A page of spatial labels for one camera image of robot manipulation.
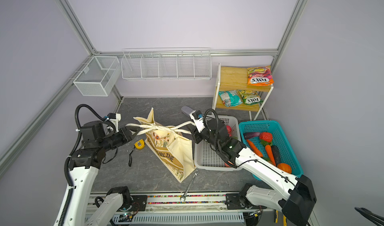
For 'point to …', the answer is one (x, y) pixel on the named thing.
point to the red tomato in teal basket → (266, 136)
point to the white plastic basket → (207, 158)
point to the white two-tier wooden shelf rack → (235, 78)
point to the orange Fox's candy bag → (260, 75)
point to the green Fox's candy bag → (250, 97)
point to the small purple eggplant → (248, 135)
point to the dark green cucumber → (277, 155)
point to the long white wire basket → (170, 63)
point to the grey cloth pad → (187, 110)
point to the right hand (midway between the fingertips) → (190, 125)
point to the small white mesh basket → (96, 79)
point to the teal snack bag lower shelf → (231, 98)
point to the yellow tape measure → (139, 145)
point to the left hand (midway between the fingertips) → (139, 131)
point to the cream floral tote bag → (173, 153)
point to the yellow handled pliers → (284, 218)
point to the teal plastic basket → (287, 154)
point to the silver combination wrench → (183, 196)
